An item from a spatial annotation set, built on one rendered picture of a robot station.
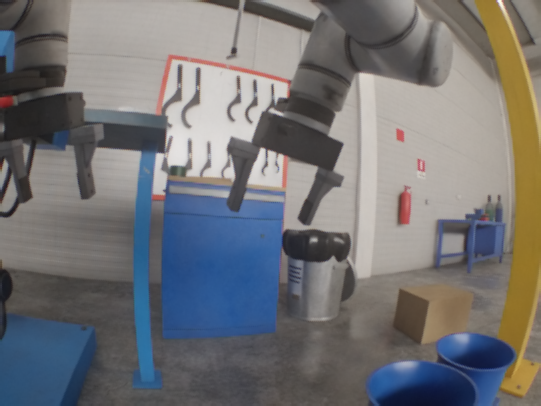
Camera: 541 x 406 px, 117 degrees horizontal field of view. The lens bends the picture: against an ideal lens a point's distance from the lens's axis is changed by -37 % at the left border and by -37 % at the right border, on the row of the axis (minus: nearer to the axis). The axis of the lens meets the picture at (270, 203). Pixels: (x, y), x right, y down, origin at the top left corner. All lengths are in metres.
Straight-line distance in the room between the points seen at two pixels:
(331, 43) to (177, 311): 1.48
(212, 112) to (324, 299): 2.08
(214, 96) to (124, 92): 0.96
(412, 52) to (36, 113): 0.47
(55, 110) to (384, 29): 0.39
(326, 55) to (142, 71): 2.74
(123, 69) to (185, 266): 2.23
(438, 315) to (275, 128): 1.67
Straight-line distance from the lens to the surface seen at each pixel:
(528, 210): 1.46
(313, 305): 1.99
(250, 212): 1.55
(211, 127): 2.79
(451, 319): 1.97
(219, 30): 3.42
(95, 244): 2.78
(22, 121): 0.44
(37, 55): 0.41
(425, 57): 0.32
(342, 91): 0.39
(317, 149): 0.40
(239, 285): 1.60
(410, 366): 0.85
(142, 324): 1.13
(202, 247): 1.50
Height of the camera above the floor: 0.77
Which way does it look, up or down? 3 degrees up
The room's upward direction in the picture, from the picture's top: 4 degrees clockwise
